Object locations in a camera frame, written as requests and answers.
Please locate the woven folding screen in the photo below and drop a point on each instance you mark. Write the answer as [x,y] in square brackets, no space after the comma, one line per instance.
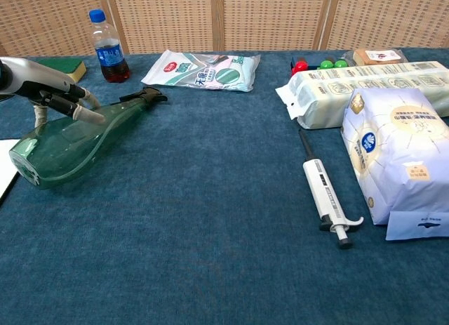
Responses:
[168,19]

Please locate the blue tablecloth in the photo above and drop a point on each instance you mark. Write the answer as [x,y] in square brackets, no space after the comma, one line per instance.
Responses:
[224,233]

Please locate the dark blue box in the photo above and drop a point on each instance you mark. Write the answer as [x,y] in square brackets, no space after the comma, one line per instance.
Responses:
[314,61]

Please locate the cleaning cloth package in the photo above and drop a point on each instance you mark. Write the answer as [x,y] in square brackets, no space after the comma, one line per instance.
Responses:
[196,72]

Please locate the cola bottle with blue cap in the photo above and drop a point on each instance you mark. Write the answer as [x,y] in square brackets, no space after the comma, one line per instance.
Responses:
[109,54]

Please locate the packaged brown biscuits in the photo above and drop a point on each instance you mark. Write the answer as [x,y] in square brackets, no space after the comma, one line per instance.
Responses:
[377,55]

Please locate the green toy block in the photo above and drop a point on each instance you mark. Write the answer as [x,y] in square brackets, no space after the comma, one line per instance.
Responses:
[328,64]

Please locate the green transparent spray bottle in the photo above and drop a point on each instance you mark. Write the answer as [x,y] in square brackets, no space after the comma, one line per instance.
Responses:
[70,149]

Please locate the white pipette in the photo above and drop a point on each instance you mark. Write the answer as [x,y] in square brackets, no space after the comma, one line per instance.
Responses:
[324,188]

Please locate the lavender tissue pack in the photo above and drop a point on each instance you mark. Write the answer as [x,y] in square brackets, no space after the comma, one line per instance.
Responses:
[400,156]

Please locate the green and yellow sponge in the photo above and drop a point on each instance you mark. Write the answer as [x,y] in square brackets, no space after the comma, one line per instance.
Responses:
[70,65]

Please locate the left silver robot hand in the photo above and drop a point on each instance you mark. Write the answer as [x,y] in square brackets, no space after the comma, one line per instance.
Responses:
[31,77]

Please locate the red toy block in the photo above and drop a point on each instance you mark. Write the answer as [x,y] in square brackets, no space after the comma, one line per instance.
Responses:
[300,67]

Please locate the long cream package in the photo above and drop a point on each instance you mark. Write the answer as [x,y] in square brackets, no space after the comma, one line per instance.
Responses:
[326,93]

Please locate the white board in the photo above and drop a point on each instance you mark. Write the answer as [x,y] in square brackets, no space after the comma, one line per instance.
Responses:
[7,163]

